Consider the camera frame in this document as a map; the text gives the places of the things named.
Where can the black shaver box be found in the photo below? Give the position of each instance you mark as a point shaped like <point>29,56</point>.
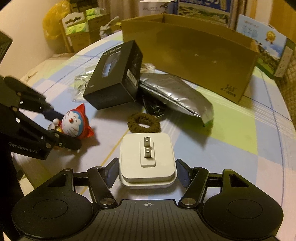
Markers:
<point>116,77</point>

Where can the silver foil pouch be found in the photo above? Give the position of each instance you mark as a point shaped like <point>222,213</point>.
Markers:
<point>177,95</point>

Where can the black binder clips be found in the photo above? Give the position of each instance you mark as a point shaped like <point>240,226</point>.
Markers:
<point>153,106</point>

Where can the white humidifier box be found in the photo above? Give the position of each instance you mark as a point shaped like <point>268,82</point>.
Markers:
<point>146,8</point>

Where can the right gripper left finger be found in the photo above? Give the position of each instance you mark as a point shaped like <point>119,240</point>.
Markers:
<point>101,179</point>

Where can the light blue milk carton box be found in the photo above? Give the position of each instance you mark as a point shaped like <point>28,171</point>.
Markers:
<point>275,49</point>

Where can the open brown cardboard box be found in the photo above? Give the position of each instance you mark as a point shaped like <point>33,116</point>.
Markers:
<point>204,53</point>

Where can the white power adapter plug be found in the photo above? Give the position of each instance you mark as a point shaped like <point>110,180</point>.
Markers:
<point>147,161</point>

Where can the cardboard box with green tissues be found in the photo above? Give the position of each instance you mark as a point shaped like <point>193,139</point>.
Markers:
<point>83,29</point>

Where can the brown hair scrunchie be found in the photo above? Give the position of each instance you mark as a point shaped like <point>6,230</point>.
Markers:
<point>143,123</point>

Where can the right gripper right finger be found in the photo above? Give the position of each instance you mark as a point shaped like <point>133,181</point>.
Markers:
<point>194,181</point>

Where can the clear plastic packaging with hooks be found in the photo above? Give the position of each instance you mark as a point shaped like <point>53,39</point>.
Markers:
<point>80,83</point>

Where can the checkered bed sheet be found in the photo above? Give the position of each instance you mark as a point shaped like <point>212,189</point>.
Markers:
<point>255,138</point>

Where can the quilted beige chair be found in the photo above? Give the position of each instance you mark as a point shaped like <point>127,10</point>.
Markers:
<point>287,89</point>

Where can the yellow plastic bag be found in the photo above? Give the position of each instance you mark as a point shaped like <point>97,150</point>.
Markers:
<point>52,19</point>

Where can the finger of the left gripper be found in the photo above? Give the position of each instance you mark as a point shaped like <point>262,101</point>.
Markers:
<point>17,95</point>
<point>60,141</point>

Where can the dark blue milk carton box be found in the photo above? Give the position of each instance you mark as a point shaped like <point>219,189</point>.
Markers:
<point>218,11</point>

